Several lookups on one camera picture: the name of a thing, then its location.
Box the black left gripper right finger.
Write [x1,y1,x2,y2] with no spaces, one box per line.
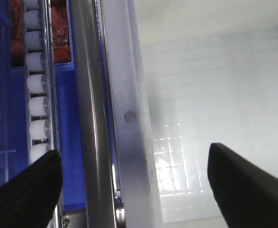
[207,143,278,228]

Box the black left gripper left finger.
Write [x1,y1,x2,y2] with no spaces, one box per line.
[0,150,63,228]

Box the white Totelife plastic bin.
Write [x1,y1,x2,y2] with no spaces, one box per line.
[100,0,278,228]

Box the blue bin lower centre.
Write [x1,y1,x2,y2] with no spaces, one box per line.
[11,0,120,213]

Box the blue bin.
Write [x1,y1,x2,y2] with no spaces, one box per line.
[0,0,28,186]
[11,0,120,213]

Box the blue bin lower left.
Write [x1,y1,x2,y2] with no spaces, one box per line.
[0,0,28,186]

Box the left roller track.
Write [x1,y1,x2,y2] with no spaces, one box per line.
[22,0,61,167]

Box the steel shelf front rail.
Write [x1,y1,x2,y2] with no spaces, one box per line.
[70,0,126,228]

